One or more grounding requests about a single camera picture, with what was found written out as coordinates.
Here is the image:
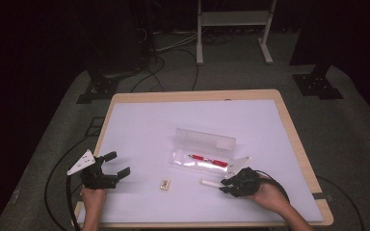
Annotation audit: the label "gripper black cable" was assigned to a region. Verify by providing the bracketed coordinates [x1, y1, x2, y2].
[253, 169, 365, 231]
[43, 136, 94, 231]

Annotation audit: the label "white metal stand frame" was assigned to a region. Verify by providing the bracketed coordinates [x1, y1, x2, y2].
[196, 0, 278, 66]

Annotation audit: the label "black floor cable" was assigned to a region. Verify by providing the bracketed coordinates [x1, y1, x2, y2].
[170, 47, 200, 91]
[129, 47, 167, 93]

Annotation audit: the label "white table mat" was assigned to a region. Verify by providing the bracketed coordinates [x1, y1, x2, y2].
[77, 99, 325, 224]

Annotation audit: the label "white pen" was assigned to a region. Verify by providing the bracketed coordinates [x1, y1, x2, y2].
[199, 178, 225, 189]

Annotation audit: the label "white floor cables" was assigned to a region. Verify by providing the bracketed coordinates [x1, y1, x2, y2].
[155, 31, 200, 53]

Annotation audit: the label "person's right hand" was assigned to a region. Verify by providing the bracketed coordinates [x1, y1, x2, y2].
[251, 174, 291, 215]

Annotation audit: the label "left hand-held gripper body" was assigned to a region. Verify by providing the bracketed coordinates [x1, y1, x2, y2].
[66, 149, 119, 190]

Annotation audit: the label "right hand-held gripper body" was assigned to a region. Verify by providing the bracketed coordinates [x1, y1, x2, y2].
[224, 156, 261, 198]

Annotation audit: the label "person's left hand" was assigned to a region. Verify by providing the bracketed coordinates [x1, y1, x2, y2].
[80, 188, 108, 210]

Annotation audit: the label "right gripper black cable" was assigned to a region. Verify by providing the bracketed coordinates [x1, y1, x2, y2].
[253, 169, 365, 231]

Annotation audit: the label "black wire floor bracket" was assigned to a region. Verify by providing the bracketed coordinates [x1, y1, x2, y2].
[86, 116, 106, 138]

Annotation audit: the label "clear plastic pencil case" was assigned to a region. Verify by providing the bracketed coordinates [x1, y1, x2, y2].
[168, 128, 238, 176]

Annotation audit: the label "red pen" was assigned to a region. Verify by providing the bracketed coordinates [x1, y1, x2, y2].
[187, 154, 229, 168]

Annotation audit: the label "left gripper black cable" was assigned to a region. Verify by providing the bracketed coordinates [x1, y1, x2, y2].
[43, 136, 94, 231]

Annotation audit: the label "black stand base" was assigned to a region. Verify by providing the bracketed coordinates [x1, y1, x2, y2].
[292, 64, 345, 100]
[75, 68, 121, 105]

